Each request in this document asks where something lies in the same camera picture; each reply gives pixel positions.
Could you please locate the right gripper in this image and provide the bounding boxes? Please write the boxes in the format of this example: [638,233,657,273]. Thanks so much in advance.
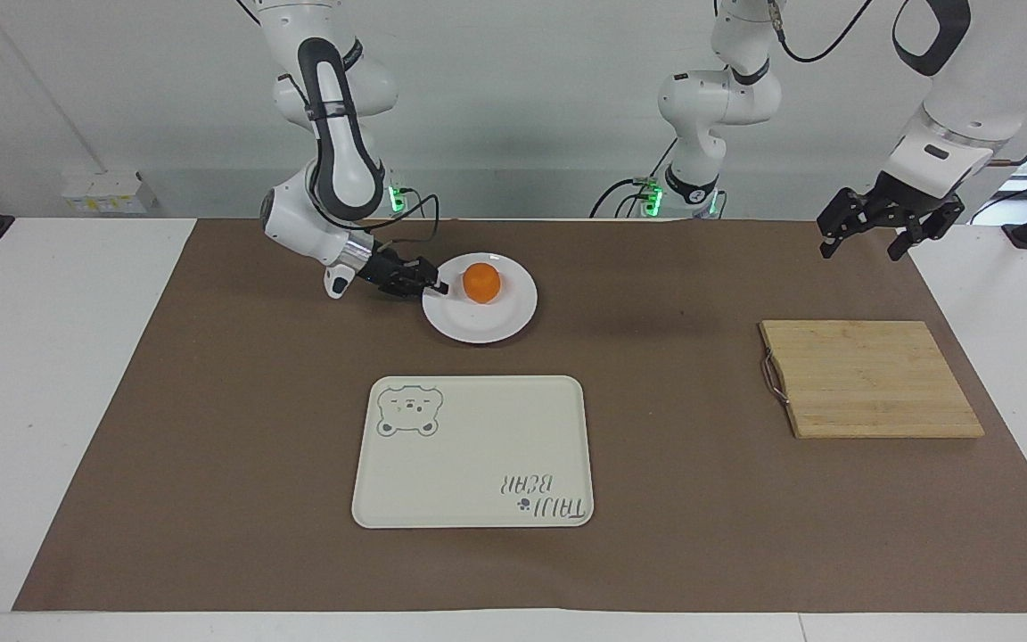
[359,245,451,298]

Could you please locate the white wall socket box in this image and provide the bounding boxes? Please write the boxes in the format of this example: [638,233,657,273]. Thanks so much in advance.
[62,171,159,216]

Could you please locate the wooden cutting board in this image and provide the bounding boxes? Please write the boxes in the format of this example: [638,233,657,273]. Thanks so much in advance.
[759,319,986,440]

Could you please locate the black cable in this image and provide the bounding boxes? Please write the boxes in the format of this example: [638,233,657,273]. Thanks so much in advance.
[589,177,659,220]
[362,189,441,256]
[769,0,876,65]
[968,158,1027,226]

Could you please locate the white round plate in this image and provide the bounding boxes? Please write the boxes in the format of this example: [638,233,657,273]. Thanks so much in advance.
[422,252,538,345]

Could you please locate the orange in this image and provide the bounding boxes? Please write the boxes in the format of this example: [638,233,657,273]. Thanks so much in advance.
[463,262,503,305]

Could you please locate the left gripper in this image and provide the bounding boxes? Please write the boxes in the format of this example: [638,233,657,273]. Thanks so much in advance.
[817,173,966,262]

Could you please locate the cream tray with bear print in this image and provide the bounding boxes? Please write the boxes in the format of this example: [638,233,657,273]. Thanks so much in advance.
[351,374,595,530]

